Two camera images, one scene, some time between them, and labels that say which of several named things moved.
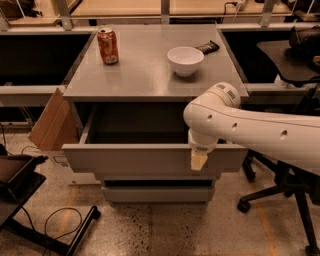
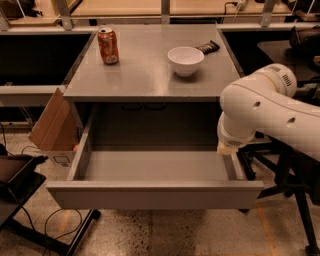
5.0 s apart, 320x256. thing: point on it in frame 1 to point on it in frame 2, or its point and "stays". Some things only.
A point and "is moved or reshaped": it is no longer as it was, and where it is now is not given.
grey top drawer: [143, 137] is moved or reshaped
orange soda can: [107, 45] stays
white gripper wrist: [201, 147] to [232, 141]
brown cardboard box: [56, 125] stays
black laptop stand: [18, 182] stays
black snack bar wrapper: [208, 47] stays
